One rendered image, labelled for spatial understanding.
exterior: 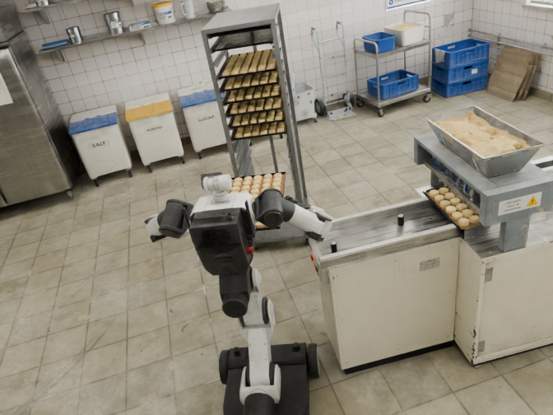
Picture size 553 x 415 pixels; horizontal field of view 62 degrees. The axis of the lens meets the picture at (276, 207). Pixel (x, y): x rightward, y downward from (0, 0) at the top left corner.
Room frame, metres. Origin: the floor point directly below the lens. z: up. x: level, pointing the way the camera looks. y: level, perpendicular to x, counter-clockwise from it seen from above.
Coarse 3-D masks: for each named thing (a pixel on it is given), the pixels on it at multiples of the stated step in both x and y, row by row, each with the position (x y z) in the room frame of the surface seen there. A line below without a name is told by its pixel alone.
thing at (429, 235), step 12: (444, 228) 1.81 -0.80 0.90; (456, 228) 1.81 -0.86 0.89; (384, 240) 1.81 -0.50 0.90; (396, 240) 1.79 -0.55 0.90; (408, 240) 1.79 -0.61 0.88; (420, 240) 1.80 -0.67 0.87; (432, 240) 1.80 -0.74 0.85; (348, 252) 1.77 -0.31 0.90; (360, 252) 1.77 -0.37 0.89; (372, 252) 1.77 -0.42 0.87; (384, 252) 1.78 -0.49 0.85; (324, 264) 1.75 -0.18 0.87; (336, 264) 1.76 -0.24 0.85
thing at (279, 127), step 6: (246, 126) 3.31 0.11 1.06; (252, 126) 3.31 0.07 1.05; (258, 126) 3.25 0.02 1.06; (264, 126) 3.23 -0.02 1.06; (270, 126) 3.23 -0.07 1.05; (276, 126) 3.23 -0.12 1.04; (282, 126) 3.16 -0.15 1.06; (240, 132) 3.20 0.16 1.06; (246, 132) 3.19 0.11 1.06; (252, 132) 3.21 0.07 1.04; (258, 132) 3.18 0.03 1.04; (264, 132) 3.11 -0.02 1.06; (270, 132) 3.10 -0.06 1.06; (276, 132) 3.12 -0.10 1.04
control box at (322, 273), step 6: (312, 240) 2.00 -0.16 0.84; (312, 246) 1.95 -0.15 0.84; (312, 252) 1.95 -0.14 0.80; (318, 252) 1.89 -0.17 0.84; (318, 264) 1.81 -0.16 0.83; (318, 270) 1.83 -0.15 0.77; (324, 270) 1.79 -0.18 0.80; (318, 276) 1.86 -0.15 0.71; (324, 276) 1.79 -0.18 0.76; (324, 282) 1.79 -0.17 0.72
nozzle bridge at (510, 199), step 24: (432, 144) 2.19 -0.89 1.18; (432, 168) 2.18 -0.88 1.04; (456, 168) 1.90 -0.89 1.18; (528, 168) 1.77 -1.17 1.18; (456, 192) 1.92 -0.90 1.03; (480, 192) 1.67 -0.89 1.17; (504, 192) 1.62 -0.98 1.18; (528, 192) 1.63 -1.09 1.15; (552, 192) 1.64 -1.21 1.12; (480, 216) 1.65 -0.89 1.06; (504, 216) 1.62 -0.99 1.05; (528, 216) 1.63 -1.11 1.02; (504, 240) 1.62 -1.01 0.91
